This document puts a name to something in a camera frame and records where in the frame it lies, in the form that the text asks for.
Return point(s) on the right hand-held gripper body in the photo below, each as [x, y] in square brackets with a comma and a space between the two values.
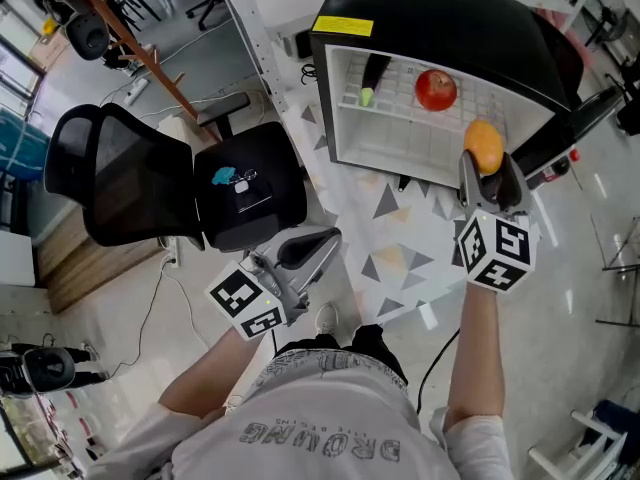
[500, 253]

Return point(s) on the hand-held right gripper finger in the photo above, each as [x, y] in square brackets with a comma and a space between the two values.
[469, 183]
[514, 188]

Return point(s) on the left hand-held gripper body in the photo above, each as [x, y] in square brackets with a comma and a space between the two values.
[240, 295]

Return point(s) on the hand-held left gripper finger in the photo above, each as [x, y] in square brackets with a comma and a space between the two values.
[302, 243]
[317, 263]

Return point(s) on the orange fruit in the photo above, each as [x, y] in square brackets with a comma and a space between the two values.
[482, 145]

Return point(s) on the red apple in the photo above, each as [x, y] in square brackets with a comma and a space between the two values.
[436, 90]

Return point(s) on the dark eggplant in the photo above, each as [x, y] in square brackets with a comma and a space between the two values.
[372, 73]

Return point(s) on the black mini fridge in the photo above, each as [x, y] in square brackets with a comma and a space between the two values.
[425, 8]

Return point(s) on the person's left forearm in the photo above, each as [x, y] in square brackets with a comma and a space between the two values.
[205, 373]

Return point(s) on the person's right forearm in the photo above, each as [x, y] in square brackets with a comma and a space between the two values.
[475, 358]

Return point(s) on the dark cola bottle red cap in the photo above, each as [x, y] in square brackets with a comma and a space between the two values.
[557, 168]

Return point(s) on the person's white shoe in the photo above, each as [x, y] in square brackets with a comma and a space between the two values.
[327, 320]

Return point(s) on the black flat tablet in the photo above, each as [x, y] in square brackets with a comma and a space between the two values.
[257, 203]

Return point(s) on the white power strip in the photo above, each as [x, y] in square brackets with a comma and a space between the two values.
[173, 254]
[136, 90]

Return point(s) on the white triangle-patterned table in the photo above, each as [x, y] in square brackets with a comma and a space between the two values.
[395, 238]

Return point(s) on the small white case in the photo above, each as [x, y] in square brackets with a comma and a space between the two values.
[242, 187]

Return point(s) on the thin-framed eyeglasses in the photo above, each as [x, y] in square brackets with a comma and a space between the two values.
[247, 174]

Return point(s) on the person's black trousers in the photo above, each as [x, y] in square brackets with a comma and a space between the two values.
[370, 343]

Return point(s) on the small teal item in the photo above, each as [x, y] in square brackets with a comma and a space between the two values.
[224, 176]

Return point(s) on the person's white printed shirt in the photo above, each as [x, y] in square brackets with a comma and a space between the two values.
[310, 408]

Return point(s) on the wooden platform step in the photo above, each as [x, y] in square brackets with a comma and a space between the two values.
[75, 268]

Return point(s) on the black mesh office chair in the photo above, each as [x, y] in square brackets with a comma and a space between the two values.
[125, 173]

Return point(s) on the pink chair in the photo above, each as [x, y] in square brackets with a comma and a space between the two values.
[547, 18]

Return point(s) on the large black floor fan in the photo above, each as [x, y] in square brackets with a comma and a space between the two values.
[605, 13]

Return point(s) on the white microwave oven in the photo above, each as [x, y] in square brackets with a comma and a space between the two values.
[300, 45]

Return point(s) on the white chair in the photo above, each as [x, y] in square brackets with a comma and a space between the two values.
[595, 428]

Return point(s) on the dark blue cloth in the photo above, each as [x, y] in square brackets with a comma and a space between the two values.
[620, 418]

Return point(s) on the white metal shelf rack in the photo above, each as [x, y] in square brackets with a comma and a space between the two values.
[250, 33]

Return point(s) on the white cabinet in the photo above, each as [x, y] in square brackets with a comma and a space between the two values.
[15, 258]

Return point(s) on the orange wooden coat rack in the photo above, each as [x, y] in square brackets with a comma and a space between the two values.
[130, 38]

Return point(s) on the blue plastic container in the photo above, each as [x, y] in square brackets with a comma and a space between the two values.
[20, 140]

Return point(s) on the brown cardboard box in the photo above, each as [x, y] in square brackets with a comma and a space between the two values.
[50, 50]

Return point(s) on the black-framed glass door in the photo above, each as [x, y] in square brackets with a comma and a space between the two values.
[17, 73]

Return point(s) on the small yellow item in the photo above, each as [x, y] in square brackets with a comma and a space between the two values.
[49, 24]

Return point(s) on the black metal frame stand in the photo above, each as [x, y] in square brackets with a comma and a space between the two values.
[622, 268]

